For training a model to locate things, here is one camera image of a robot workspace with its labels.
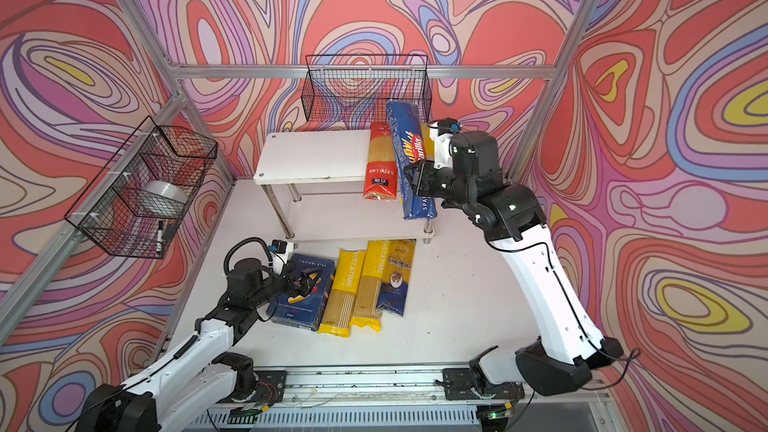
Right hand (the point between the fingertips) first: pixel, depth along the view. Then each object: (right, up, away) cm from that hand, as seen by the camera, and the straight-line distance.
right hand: (410, 178), depth 62 cm
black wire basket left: (-67, -5, +11) cm, 69 cm away
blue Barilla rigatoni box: (-27, -35, +16) cm, 47 cm away
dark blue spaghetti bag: (-2, -27, +28) cm, 39 cm away
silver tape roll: (-58, -4, +7) cm, 59 cm away
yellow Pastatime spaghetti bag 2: (-10, -33, +24) cm, 42 cm away
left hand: (-26, -23, +20) cm, 40 cm away
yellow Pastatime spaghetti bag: (-19, -37, +22) cm, 47 cm away
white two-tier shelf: (-23, 0, +11) cm, 25 cm away
